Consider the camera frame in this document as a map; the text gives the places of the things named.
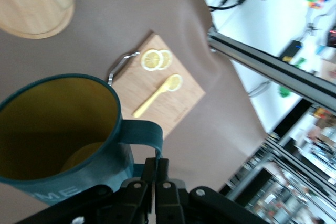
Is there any brown table cloth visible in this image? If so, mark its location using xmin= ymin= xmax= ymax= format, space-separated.
xmin=0 ymin=0 xmax=266 ymax=224

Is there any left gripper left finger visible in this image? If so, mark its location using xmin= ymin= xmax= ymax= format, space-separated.
xmin=15 ymin=157 xmax=158 ymax=224

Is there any wooden mug tree rack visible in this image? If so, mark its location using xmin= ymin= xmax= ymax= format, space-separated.
xmin=0 ymin=0 xmax=75 ymax=39

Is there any lemon slice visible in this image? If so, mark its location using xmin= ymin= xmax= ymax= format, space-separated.
xmin=141 ymin=49 xmax=163 ymax=72
xmin=157 ymin=49 xmax=173 ymax=70
xmin=164 ymin=73 xmax=183 ymax=92

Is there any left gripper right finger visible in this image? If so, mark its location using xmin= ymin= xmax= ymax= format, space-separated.
xmin=154 ymin=158 xmax=271 ymax=224

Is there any aluminium table rail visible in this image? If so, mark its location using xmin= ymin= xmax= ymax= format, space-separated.
xmin=207 ymin=31 xmax=336 ymax=109

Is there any teal mug with yellow inside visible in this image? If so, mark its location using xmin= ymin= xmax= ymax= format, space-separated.
xmin=0 ymin=73 xmax=165 ymax=206

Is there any yellow plastic fork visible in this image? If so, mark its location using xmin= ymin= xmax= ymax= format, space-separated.
xmin=132 ymin=76 xmax=175 ymax=119

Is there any bamboo cutting board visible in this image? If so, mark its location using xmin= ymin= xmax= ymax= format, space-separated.
xmin=107 ymin=31 xmax=206 ymax=140

